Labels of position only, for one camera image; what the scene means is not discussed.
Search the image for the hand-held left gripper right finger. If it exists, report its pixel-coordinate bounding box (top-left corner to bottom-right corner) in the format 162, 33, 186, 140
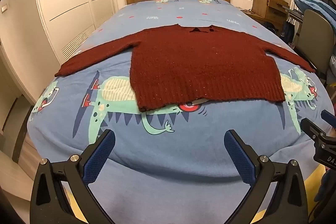
224, 130, 307, 224

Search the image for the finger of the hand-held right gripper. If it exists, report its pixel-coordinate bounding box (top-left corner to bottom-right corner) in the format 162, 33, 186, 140
321, 110, 336, 132
301, 118, 328, 141

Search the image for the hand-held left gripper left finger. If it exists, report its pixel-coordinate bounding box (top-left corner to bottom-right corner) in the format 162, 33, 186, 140
30, 130, 116, 224

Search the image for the dark red knit sweater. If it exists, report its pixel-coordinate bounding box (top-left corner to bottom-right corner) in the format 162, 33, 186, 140
54, 24, 316, 112

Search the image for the bed with blue dinosaur sheet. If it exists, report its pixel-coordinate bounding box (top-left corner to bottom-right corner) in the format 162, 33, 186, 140
26, 0, 336, 178

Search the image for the beige chair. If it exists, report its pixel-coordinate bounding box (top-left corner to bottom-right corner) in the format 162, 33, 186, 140
297, 9, 334, 75

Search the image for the dark blue bag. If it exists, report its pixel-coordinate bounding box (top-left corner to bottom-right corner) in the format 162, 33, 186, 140
282, 17, 296, 42

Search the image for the black backpack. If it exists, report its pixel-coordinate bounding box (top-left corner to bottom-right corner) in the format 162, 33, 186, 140
260, 21, 277, 36

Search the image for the blue folded bedding pile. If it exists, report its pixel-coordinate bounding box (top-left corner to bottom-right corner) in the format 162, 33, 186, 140
292, 0, 336, 30

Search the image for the wooden desk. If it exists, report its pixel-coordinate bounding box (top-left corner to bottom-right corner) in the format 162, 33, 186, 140
251, 0, 290, 27

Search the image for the white wardrobe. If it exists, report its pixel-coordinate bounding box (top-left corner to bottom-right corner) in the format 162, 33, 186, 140
34, 0, 114, 62

